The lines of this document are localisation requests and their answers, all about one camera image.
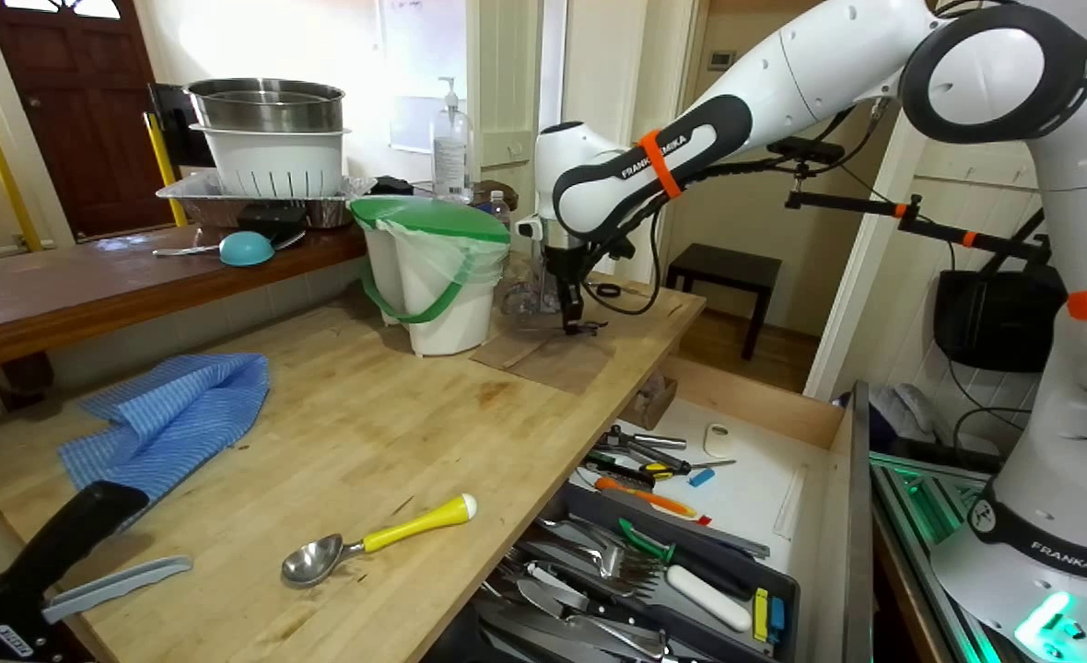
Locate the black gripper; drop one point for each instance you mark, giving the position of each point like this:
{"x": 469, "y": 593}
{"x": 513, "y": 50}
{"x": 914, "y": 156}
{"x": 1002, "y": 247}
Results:
{"x": 572, "y": 264}

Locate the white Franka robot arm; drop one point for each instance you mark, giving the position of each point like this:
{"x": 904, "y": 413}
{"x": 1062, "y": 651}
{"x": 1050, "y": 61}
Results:
{"x": 812, "y": 61}

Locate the open wooden drawer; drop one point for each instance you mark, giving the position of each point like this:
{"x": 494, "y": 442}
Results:
{"x": 749, "y": 502}

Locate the black cutlery holder tray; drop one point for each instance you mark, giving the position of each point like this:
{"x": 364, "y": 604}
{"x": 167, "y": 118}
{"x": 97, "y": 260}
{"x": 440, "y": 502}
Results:
{"x": 639, "y": 589}

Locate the tall glass spice jar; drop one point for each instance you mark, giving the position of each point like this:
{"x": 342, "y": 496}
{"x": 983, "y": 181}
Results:
{"x": 529, "y": 298}

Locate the brown paper mat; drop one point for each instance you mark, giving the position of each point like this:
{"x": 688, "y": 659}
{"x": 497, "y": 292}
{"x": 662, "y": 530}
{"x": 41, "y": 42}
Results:
{"x": 555, "y": 357}

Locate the white bin with green lid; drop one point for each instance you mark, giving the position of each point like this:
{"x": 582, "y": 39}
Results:
{"x": 435, "y": 279}

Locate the black stool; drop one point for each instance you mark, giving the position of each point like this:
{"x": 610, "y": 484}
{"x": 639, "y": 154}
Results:
{"x": 727, "y": 268}

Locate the tall clear pump bottle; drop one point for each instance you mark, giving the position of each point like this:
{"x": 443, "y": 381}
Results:
{"x": 450, "y": 150}

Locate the orange pen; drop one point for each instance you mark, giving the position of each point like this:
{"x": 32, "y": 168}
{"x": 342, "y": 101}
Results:
{"x": 645, "y": 496}

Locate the blue round dish scrubber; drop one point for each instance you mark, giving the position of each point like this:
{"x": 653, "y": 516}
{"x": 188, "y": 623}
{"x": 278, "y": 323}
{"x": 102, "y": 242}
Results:
{"x": 249, "y": 247}

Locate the white dish rack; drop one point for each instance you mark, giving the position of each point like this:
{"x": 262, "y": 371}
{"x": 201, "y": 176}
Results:
{"x": 273, "y": 160}

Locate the black tripod rod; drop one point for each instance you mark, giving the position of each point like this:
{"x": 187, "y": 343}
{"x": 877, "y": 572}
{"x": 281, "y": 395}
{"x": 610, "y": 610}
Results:
{"x": 911, "y": 224}

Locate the metal pot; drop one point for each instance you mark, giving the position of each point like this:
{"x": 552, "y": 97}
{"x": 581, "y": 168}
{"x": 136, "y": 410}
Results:
{"x": 269, "y": 109}

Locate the blue cloth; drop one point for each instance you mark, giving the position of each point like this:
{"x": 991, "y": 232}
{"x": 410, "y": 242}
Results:
{"x": 167, "y": 419}

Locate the black bag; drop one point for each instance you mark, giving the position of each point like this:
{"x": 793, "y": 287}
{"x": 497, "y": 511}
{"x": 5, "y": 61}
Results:
{"x": 999, "y": 318}

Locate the robot mounting platform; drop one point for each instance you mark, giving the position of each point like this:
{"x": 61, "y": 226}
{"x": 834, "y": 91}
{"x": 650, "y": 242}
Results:
{"x": 934, "y": 540}

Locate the yellow pole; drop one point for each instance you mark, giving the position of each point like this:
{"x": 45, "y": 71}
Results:
{"x": 163, "y": 168}
{"x": 0, "y": 179}

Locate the brown wooden counter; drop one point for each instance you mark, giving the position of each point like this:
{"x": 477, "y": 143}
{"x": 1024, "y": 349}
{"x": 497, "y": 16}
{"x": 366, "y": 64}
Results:
{"x": 102, "y": 287}

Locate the dark red wooden door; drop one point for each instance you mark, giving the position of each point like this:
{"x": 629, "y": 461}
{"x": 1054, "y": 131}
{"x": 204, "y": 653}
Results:
{"x": 74, "y": 111}

